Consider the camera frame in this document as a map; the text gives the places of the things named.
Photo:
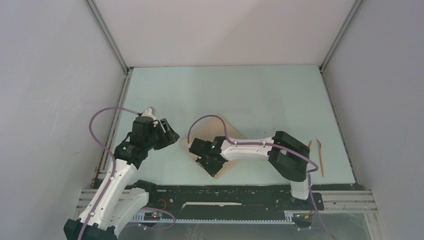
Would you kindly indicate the orange plastic fork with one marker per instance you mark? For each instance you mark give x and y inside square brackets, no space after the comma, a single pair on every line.
[320,154]

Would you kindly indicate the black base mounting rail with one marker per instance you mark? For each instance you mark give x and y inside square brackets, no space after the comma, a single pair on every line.
[231,202]

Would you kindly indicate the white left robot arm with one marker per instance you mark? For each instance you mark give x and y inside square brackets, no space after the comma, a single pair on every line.
[105,216]

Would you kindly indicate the aluminium corner frame post right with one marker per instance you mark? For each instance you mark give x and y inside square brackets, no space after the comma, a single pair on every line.
[353,12]

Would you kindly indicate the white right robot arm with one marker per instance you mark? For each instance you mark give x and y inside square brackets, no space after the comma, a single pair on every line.
[288,156]

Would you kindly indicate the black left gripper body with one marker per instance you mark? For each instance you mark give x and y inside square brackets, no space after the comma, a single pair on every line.
[147,141]

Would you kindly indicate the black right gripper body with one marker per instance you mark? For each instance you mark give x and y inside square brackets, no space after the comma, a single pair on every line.
[212,167]

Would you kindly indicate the beige cloth napkin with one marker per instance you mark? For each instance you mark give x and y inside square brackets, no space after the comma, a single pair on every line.
[207,131]

